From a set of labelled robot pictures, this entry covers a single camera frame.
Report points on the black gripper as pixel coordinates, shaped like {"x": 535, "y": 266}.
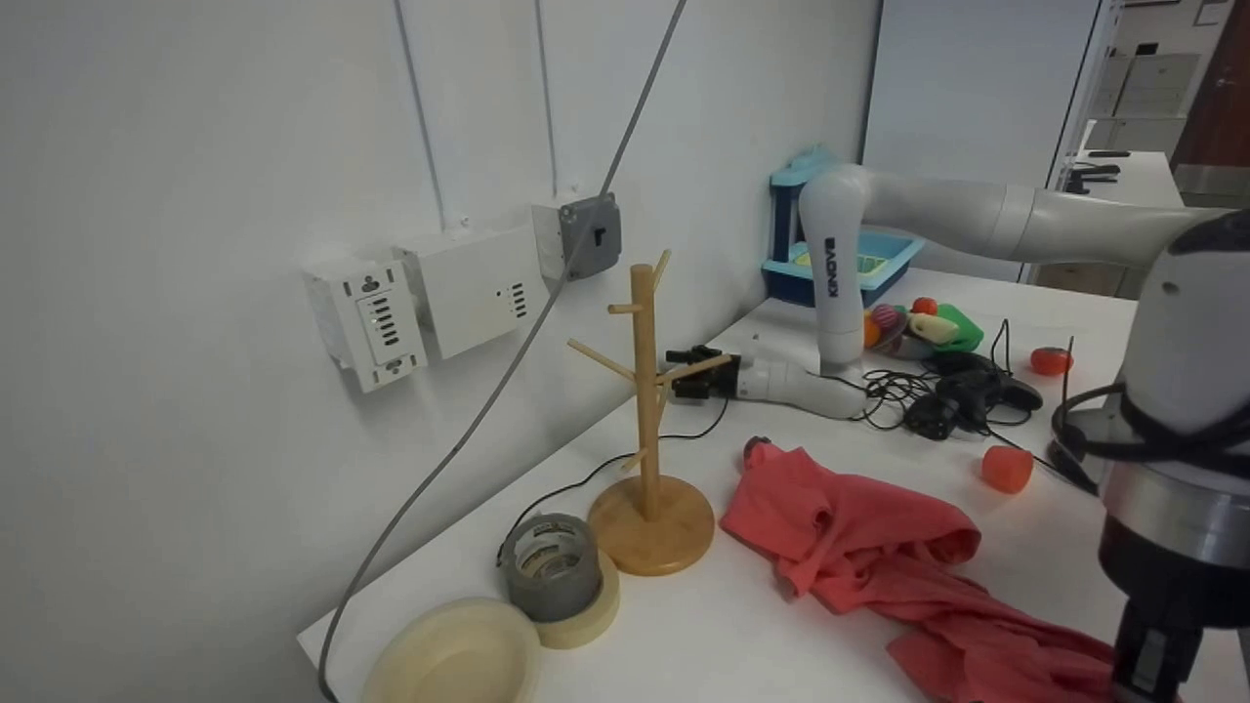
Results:
{"x": 1169, "y": 603}

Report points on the coral red printed shirt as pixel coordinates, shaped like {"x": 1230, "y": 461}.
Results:
{"x": 868, "y": 544}

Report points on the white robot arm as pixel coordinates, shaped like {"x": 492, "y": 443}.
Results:
{"x": 1175, "y": 417}

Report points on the red toy cup near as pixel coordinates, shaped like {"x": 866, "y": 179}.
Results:
{"x": 1005, "y": 469}

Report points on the red toy cup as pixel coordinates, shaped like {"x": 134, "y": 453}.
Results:
{"x": 1049, "y": 359}
{"x": 1005, "y": 469}

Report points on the red toy cup far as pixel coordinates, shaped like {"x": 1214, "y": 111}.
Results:
{"x": 1049, "y": 359}

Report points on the green toy food bowl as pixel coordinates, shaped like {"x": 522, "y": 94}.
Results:
{"x": 919, "y": 330}

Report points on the white desk in background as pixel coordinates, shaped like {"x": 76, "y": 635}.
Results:
{"x": 1119, "y": 179}

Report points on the wooden mug tree stand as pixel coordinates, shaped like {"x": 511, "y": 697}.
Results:
{"x": 649, "y": 521}

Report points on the cream tape roll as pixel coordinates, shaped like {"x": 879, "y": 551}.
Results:
{"x": 589, "y": 621}

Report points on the grey metal junction box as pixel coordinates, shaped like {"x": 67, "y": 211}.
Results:
{"x": 580, "y": 238}

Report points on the cream plastic bowl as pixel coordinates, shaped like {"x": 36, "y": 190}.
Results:
{"x": 457, "y": 655}

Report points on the black camera on mount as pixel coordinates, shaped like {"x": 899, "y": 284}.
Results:
{"x": 703, "y": 371}

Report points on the grey duct tape roll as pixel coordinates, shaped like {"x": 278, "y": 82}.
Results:
{"x": 547, "y": 566}

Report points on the white wall device box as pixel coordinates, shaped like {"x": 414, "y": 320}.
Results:
{"x": 474, "y": 290}

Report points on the white wall outlet box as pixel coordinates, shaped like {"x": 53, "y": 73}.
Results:
{"x": 366, "y": 313}

